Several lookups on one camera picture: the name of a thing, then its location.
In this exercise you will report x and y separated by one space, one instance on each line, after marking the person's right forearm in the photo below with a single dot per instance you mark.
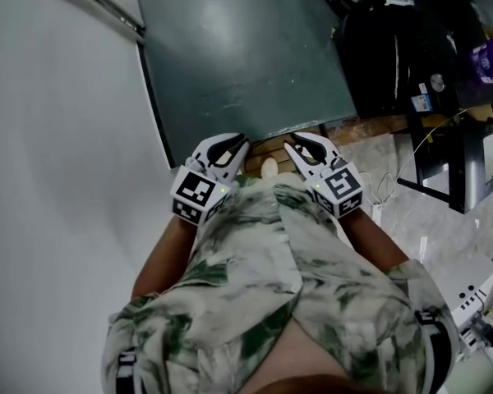
378 240

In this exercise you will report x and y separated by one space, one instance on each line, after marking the white device box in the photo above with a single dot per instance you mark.
474 302

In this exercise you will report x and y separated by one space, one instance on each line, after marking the wooden pallet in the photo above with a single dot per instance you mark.
365 127

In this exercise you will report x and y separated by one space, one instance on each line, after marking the metal door rail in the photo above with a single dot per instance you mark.
107 8

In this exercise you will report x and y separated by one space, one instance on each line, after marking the black bag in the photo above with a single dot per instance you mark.
398 60

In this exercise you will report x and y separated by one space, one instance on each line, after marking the dark green platform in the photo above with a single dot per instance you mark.
242 56

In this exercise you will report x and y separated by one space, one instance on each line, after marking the person's white shoe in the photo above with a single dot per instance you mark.
270 167

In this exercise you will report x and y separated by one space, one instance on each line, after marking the white green patterned shirt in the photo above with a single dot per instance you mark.
271 285

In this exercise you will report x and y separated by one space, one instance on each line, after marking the round metal cap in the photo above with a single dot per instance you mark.
437 83

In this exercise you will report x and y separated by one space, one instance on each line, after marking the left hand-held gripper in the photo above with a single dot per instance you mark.
197 191

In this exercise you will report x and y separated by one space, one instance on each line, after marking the white power strip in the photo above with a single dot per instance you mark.
377 213

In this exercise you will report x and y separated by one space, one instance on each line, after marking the purple packet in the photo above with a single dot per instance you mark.
491 62

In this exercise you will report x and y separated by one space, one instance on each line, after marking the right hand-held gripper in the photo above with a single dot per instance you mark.
339 191

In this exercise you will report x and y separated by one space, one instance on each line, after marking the black metal stool frame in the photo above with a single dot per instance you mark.
464 154

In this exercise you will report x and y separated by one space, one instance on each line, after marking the blue white label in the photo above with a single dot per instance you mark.
421 103

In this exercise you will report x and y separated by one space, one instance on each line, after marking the person's left forearm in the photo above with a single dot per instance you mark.
164 257

